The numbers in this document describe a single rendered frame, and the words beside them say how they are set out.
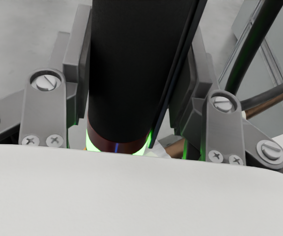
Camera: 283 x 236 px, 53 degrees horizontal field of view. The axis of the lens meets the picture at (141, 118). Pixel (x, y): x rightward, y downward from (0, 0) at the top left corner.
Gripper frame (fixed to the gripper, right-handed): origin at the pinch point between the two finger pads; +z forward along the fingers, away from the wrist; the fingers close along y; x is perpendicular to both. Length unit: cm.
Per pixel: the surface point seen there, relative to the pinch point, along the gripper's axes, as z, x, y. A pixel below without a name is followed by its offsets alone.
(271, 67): 89, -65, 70
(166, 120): 38, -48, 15
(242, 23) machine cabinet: 260, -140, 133
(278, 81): 79, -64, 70
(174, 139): 32, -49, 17
